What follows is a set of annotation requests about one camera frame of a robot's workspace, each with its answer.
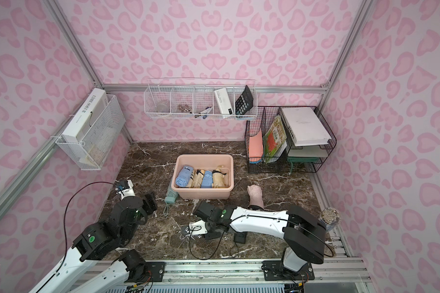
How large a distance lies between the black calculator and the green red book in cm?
22

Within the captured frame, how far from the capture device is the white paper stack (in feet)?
3.01

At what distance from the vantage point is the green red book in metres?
0.99
